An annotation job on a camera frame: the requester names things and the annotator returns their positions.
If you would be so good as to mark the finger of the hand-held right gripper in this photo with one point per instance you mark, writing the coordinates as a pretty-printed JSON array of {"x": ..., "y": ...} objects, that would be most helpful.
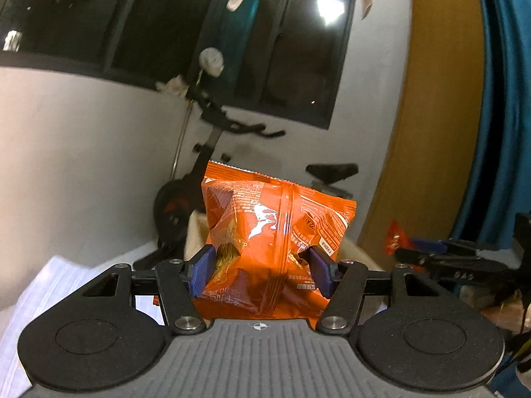
[
  {"x": 427, "y": 245},
  {"x": 419, "y": 260}
]

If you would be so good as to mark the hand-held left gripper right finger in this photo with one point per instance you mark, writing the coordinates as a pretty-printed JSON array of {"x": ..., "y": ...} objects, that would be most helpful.
[{"x": 319, "y": 269}]

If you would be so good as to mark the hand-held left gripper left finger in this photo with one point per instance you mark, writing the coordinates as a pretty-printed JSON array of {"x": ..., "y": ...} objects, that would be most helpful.
[{"x": 203, "y": 269}]

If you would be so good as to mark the small red snack packet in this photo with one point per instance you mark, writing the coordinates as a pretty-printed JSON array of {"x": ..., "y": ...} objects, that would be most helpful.
[{"x": 394, "y": 236}]

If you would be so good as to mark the orange snack bag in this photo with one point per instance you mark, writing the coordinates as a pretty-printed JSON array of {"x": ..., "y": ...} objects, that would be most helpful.
[{"x": 265, "y": 232}]

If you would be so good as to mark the black exercise bike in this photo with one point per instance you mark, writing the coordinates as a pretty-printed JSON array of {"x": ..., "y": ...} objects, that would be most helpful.
[{"x": 174, "y": 211}]

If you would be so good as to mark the metal pole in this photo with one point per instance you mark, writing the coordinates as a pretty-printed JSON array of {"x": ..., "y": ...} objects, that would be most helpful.
[{"x": 181, "y": 141}]

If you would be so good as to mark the wooden door panel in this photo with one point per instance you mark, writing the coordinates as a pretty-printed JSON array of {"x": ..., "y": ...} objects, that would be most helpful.
[{"x": 431, "y": 112}]

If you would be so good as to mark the checked white tablecloth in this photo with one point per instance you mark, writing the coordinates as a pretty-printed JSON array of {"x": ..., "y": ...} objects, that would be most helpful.
[{"x": 49, "y": 290}]

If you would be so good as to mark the blue curtain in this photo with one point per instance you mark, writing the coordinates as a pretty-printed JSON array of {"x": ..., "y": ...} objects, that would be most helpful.
[{"x": 506, "y": 112}]

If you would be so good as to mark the crumpled white plastic bag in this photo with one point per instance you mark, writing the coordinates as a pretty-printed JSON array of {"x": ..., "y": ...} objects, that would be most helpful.
[{"x": 172, "y": 86}]

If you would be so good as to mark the dark window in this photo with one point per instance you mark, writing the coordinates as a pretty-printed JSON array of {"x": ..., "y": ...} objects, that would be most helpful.
[{"x": 166, "y": 20}]

